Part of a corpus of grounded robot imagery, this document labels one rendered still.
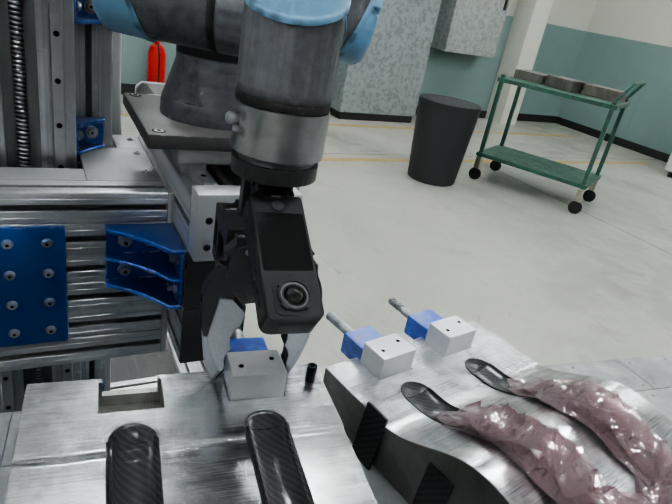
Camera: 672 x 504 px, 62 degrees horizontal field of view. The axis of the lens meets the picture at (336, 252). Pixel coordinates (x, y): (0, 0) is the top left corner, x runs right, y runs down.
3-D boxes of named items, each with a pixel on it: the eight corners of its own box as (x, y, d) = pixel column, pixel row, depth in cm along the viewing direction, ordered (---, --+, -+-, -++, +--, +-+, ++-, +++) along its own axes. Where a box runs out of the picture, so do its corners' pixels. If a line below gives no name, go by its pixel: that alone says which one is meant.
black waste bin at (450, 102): (389, 168, 458) (407, 91, 432) (434, 168, 482) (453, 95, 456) (425, 189, 422) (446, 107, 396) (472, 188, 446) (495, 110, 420)
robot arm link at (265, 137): (343, 121, 42) (236, 110, 39) (333, 178, 44) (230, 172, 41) (314, 98, 49) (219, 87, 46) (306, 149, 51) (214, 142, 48)
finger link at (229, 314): (208, 347, 56) (242, 269, 54) (217, 386, 51) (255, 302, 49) (177, 342, 55) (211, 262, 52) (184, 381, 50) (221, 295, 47)
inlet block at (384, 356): (310, 336, 73) (317, 300, 70) (340, 328, 76) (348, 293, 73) (374, 398, 64) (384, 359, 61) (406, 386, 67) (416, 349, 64)
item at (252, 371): (207, 340, 62) (211, 298, 60) (251, 338, 64) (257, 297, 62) (227, 423, 51) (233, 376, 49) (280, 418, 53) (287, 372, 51)
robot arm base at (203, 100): (151, 99, 84) (153, 29, 80) (247, 106, 91) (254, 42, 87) (171, 127, 73) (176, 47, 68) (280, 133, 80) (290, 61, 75)
